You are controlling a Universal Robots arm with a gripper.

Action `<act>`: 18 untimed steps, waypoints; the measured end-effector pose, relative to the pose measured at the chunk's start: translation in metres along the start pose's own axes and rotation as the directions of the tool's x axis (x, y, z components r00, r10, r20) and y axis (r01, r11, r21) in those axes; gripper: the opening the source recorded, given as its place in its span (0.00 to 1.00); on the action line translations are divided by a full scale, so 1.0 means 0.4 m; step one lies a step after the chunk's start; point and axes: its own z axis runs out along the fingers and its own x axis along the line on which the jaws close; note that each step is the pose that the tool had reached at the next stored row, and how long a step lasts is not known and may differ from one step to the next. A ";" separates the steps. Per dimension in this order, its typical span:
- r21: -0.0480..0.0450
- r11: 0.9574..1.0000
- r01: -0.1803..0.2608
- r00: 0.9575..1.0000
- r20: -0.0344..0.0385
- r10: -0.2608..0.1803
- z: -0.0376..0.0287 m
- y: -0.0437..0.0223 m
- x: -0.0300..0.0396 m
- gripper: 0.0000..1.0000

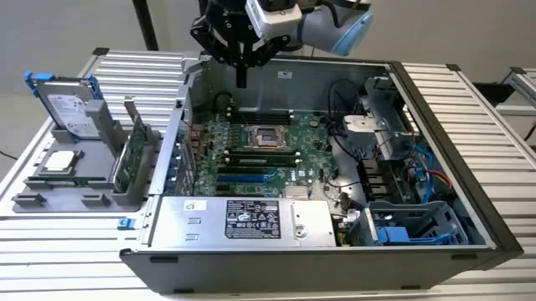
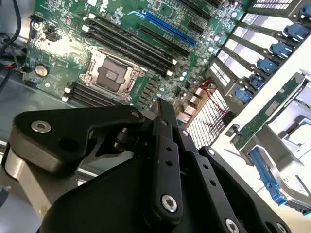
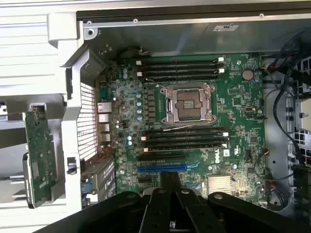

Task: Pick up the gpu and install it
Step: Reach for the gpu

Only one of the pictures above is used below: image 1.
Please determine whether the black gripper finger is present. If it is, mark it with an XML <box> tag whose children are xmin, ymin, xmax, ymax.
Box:
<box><xmin>240</xmin><ymin>34</ymin><xmax>292</xmax><ymax>88</ymax></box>
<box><xmin>189</xmin><ymin>21</ymin><xmax>243</xmax><ymax>88</ymax></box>

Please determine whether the green graphics card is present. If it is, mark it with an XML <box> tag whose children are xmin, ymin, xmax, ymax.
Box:
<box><xmin>106</xmin><ymin>96</ymin><xmax>153</xmax><ymax>194</ymax></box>

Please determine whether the CPU socket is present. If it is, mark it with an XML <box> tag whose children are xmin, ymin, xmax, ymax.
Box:
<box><xmin>243</xmin><ymin>124</ymin><xmax>289</xmax><ymax>150</ymax></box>

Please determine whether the metal disk bay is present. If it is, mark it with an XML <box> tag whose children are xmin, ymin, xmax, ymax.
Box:
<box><xmin>358</xmin><ymin>77</ymin><xmax>419</xmax><ymax>161</ymax></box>

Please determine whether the green RAM stick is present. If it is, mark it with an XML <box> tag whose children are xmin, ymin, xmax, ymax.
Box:
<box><xmin>26</xmin><ymin>176</ymin><xmax>108</xmax><ymax>186</ymax></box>
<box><xmin>227</xmin><ymin>157</ymin><xmax>296</xmax><ymax>166</ymax></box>

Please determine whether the green motherboard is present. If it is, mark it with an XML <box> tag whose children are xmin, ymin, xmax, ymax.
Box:
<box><xmin>189</xmin><ymin>111</ymin><xmax>338</xmax><ymax>200</ymax></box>

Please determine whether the black expansion slot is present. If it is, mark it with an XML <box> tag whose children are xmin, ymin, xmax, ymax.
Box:
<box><xmin>216</xmin><ymin>166</ymin><xmax>267</xmax><ymax>174</ymax></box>

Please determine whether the blue expansion slot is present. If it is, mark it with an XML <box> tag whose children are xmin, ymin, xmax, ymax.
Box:
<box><xmin>216</xmin><ymin>174</ymin><xmax>268</xmax><ymax>182</ymax></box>

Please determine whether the hard disk in blue carrier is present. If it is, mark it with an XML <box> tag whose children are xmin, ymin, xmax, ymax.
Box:
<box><xmin>23</xmin><ymin>71</ymin><xmax>113</xmax><ymax>144</ymax></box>

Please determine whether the silver chipset heatsink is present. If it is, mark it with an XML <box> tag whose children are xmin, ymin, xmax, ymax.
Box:
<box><xmin>283</xmin><ymin>185</ymin><xmax>311</xmax><ymax>199</ymax></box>

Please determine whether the grey parts rack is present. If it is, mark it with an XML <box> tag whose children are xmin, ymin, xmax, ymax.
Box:
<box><xmin>10</xmin><ymin>100</ymin><xmax>164</xmax><ymax>214</ymax></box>

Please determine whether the silver CPU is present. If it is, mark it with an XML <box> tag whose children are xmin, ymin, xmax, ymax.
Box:
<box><xmin>44</xmin><ymin>150</ymin><xmax>80</xmax><ymax>172</ymax></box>

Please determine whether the silver power supply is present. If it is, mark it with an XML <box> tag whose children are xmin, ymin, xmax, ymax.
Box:
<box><xmin>148</xmin><ymin>196</ymin><xmax>338</xmax><ymax>248</ymax></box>

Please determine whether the black box between tables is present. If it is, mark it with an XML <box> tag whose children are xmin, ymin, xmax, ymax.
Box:
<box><xmin>471</xmin><ymin>82</ymin><xmax>515</xmax><ymax>106</ymax></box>

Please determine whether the neighbouring slatted metal table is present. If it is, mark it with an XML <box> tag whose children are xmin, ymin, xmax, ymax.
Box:
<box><xmin>493</xmin><ymin>66</ymin><xmax>536</xmax><ymax>148</ymax></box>

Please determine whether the grey disk bay cage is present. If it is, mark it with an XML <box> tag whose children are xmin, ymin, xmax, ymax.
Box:
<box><xmin>346</xmin><ymin>200</ymin><xmax>470</xmax><ymax>247</ymax></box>

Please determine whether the blue plastic latch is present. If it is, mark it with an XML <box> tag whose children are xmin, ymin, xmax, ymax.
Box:
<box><xmin>375</xmin><ymin>226</ymin><xmax>408</xmax><ymax>245</ymax></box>

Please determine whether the open black PC case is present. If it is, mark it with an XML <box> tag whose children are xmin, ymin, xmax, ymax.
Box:
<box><xmin>118</xmin><ymin>51</ymin><xmax>523</xmax><ymax>295</ymax></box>

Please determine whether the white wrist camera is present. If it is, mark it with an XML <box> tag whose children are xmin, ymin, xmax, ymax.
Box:
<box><xmin>244</xmin><ymin>0</ymin><xmax>303</xmax><ymax>40</ymax></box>

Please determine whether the silver metal bracket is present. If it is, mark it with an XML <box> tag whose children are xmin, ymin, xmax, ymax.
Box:
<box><xmin>342</xmin><ymin>115</ymin><xmax>388</xmax><ymax>139</ymax></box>

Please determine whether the blue wire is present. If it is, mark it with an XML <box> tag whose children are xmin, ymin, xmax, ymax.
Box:
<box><xmin>404</xmin><ymin>140</ymin><xmax>438</xmax><ymax>204</ymax></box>

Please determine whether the red wire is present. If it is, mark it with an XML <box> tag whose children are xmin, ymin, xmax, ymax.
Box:
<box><xmin>426</xmin><ymin>169</ymin><xmax>453</xmax><ymax>189</ymax></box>

